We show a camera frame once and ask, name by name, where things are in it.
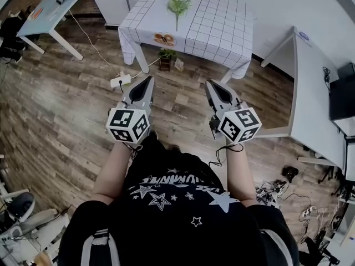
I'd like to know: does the coiled black cable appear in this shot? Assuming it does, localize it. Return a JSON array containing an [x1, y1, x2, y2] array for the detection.
[[322, 66, 331, 90]]

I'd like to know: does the light blue desk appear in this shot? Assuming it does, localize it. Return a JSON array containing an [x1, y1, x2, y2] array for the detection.
[[16, 0, 89, 61]]

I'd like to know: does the left hand-held gripper black cord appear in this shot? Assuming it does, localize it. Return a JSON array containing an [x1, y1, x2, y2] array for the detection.
[[123, 142, 144, 160]]

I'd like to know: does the black office chair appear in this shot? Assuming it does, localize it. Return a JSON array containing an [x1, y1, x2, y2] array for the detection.
[[0, 17, 28, 63]]

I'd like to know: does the white power strip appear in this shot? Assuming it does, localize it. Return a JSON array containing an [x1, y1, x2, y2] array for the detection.
[[110, 75, 133, 88]]

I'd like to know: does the person's right forearm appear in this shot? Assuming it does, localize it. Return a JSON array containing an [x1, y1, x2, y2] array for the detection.
[[221, 142, 257, 207]]

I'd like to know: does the black box device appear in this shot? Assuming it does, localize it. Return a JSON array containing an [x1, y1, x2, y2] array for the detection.
[[337, 62, 355, 80]]

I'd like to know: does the pile of cables and electronics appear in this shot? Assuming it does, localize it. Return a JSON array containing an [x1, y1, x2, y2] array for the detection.
[[255, 178, 289, 207]]

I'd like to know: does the white grid cloth table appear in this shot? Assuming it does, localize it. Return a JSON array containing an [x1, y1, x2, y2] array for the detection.
[[118, 0, 255, 80]]

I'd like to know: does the person's left forearm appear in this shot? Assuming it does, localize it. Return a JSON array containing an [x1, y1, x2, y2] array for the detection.
[[93, 141, 142, 204]]

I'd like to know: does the small plant on wooden stool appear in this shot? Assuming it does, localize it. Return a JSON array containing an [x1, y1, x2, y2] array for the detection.
[[158, 48, 177, 72]]

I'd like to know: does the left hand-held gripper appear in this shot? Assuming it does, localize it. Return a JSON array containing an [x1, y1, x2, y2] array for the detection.
[[106, 75, 155, 144]]

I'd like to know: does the white green flowers bunch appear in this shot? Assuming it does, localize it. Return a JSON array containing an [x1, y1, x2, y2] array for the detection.
[[167, 0, 193, 32]]

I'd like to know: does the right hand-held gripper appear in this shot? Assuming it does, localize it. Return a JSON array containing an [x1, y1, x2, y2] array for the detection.
[[205, 79, 262, 144]]

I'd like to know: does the right hand-held gripper black cord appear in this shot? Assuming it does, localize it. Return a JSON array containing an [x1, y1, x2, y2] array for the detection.
[[209, 144, 245, 167]]

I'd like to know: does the thin white floor cable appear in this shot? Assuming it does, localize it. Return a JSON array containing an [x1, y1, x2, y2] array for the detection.
[[68, 8, 123, 77]]

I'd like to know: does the person's black star-print clothing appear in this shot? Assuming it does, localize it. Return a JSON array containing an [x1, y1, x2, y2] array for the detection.
[[57, 136, 300, 266]]

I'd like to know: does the hand-held gripper black cord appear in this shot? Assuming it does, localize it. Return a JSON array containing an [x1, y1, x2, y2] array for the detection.
[[123, 142, 144, 160], [209, 144, 245, 167]]

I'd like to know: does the white side desk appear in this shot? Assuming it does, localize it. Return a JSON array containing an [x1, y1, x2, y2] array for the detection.
[[260, 26, 347, 174]]

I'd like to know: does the black monitor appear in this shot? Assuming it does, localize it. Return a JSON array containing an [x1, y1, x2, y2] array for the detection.
[[329, 75, 355, 121]]

